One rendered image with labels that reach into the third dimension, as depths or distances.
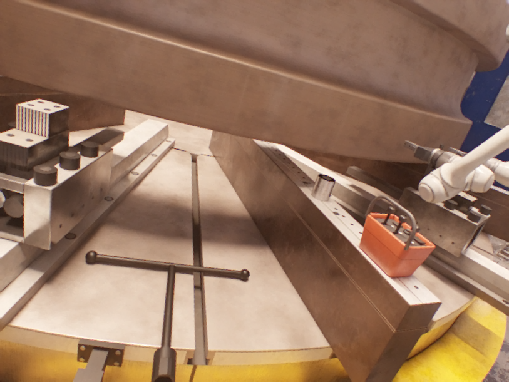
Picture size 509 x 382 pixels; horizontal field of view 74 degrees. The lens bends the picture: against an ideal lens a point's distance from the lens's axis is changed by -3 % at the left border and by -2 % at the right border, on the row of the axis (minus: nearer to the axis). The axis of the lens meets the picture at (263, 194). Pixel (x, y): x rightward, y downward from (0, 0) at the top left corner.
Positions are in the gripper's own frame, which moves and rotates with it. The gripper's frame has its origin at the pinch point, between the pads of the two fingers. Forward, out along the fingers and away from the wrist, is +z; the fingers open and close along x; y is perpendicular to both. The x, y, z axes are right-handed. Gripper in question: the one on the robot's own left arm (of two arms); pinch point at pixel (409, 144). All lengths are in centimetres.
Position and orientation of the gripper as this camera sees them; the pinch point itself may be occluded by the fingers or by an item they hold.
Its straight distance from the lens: 166.4
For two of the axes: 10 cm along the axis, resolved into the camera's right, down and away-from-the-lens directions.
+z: -4.7, -4.8, 7.4
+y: 2.7, -8.8, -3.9
